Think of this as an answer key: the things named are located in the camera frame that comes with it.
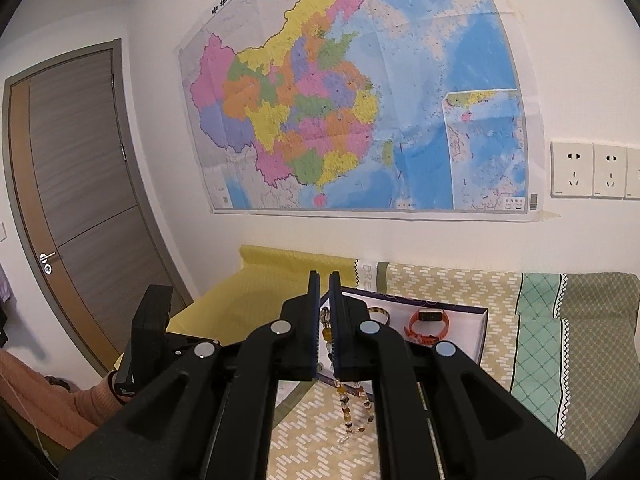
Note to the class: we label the patterned quilted blanket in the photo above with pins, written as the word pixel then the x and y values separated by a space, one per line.
pixel 545 340

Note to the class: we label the grey brown wooden door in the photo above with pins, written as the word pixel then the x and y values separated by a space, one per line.
pixel 85 185

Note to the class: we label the white tray with dark rim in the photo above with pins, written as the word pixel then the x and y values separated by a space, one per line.
pixel 462 327

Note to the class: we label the person's left forearm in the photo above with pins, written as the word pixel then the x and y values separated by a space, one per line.
pixel 55 405

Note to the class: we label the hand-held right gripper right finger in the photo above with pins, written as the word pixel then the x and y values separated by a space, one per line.
pixel 334 320

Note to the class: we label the colourful wall map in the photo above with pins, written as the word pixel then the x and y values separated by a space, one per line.
pixel 350 100

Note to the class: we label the metal bangle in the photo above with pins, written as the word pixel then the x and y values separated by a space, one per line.
pixel 385 318

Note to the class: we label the orange wristband watch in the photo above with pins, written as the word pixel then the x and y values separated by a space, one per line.
pixel 412 331

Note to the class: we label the purple cloth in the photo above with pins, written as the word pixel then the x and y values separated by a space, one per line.
pixel 4 285

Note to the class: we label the yellow cloth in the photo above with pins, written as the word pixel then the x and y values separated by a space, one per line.
pixel 270 275

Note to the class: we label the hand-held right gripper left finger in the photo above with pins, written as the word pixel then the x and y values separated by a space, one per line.
pixel 317 320

